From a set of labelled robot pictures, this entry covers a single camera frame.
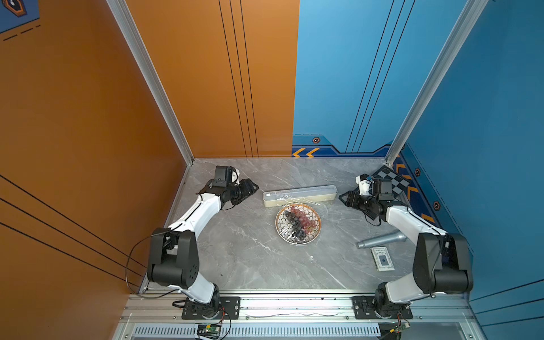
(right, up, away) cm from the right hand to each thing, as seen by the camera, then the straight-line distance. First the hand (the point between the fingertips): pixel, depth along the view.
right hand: (344, 197), depth 91 cm
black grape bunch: (-21, -14, -6) cm, 25 cm away
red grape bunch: (-17, -10, -2) cm, 20 cm away
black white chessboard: (+32, +6, +14) cm, 36 cm away
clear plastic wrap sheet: (-8, -7, +7) cm, 13 cm away
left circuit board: (-51, -43, -20) cm, 70 cm away
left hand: (-39, +5, -2) cm, 39 cm away
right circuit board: (+11, -41, -22) cm, 48 cm away
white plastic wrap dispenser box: (-20, 0, +5) cm, 20 cm away
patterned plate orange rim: (-27, -13, +2) cm, 30 cm away
